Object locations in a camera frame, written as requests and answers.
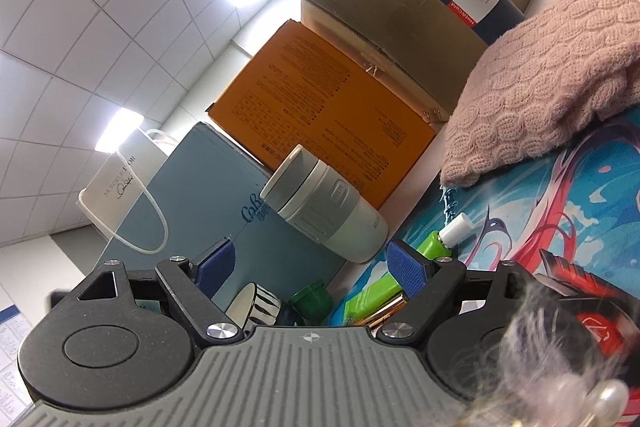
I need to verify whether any green bottle with white cap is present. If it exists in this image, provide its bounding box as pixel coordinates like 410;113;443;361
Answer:
416;213;474;261

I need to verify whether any blue cardboard box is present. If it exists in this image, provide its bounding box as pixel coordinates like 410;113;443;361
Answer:
100;122;349;324

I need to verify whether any pink knitted cloth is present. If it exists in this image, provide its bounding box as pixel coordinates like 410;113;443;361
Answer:
439;0;640;188

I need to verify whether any wall poster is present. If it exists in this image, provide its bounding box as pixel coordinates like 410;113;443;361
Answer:
0;304;34;414

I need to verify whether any red and black device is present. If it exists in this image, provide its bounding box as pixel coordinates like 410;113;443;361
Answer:
536;249;627;375

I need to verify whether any fuzzy pearl ornament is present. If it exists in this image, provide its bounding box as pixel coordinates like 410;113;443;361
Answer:
465;277;633;427

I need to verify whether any orange cardboard box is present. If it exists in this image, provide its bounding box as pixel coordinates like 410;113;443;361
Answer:
205;19;437;211

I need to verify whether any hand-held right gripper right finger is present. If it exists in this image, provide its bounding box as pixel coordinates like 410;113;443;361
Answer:
374;238;540;344

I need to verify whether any white grey tumbler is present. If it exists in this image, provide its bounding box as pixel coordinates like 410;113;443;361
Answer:
259;144;389;265

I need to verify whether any green cup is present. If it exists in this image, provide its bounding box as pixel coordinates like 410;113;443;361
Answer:
288;281;334;329

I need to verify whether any colourful printed mat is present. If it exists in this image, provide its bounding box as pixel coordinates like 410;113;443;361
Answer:
327;114;640;360

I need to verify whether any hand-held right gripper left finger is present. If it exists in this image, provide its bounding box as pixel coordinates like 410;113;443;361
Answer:
64;237;244;344

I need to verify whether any white paper bag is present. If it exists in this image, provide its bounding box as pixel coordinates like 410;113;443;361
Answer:
76;129;179;254

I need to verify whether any cream striped cup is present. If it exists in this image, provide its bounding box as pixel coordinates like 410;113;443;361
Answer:
227;281;287;334

